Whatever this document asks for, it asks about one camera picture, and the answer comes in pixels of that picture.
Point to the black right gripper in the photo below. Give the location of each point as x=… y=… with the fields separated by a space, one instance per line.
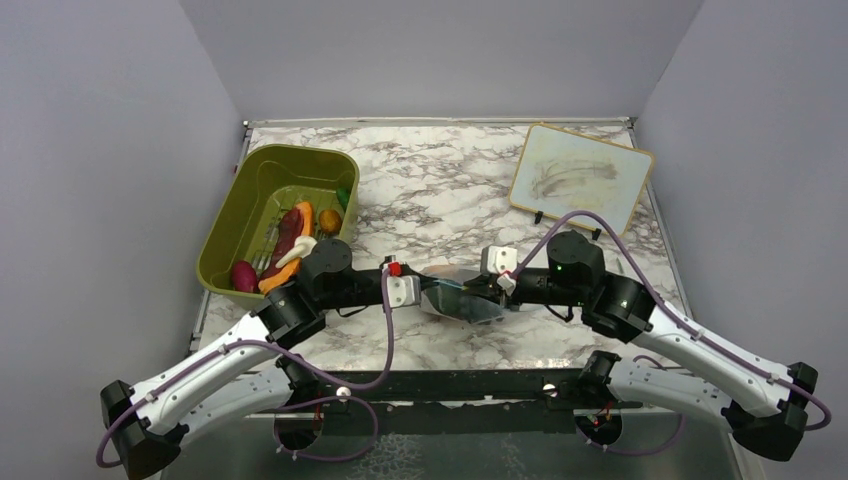
x=485 y=283

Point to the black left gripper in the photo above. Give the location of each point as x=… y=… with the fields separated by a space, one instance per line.
x=425 y=280

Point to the clear zip top bag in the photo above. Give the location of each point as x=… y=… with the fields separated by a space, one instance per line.
x=446 y=299

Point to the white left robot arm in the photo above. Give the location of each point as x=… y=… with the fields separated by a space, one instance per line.
x=251 y=367

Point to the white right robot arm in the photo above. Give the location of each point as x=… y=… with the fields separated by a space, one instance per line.
x=760 y=402

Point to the orange toy pumpkin slice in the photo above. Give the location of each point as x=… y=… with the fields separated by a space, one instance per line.
x=284 y=274

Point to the white toy mushroom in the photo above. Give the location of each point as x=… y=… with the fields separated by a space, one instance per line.
x=303 y=246

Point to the small orange toy fruit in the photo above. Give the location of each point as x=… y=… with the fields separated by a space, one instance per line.
x=330 y=222

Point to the red toy meat slice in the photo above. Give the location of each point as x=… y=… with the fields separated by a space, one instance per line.
x=289 y=228

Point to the red toy fruit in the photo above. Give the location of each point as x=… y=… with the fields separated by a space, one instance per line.
x=243 y=277

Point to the small green toy pepper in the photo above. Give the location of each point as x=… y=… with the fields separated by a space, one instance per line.
x=343 y=196

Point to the yellow framed whiteboard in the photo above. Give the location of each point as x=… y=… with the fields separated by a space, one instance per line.
x=560 y=171

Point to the olive green plastic bin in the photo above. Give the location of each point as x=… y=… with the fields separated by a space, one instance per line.
x=271 y=180

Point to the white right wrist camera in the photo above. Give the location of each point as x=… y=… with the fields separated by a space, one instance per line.
x=500 y=261

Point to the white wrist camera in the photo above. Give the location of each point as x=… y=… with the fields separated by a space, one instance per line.
x=500 y=261
x=400 y=286

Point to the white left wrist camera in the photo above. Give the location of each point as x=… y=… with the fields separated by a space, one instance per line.
x=400 y=286

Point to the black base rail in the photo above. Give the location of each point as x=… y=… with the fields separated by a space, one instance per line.
x=434 y=402

